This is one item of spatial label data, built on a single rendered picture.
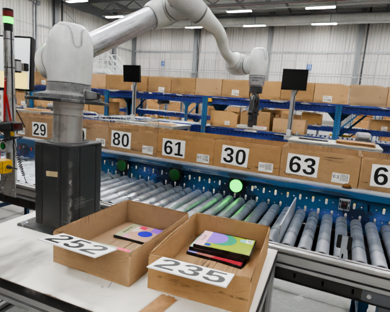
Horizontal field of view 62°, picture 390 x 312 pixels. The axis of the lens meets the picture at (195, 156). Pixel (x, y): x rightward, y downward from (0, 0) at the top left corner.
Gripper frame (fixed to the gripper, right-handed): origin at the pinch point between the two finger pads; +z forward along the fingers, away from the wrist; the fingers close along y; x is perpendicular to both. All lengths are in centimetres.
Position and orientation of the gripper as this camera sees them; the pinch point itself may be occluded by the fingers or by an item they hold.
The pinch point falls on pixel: (252, 121)
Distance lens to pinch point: 193.4
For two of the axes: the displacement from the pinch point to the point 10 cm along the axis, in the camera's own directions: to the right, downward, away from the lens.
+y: -4.1, 1.2, -9.0
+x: 9.1, 1.4, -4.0
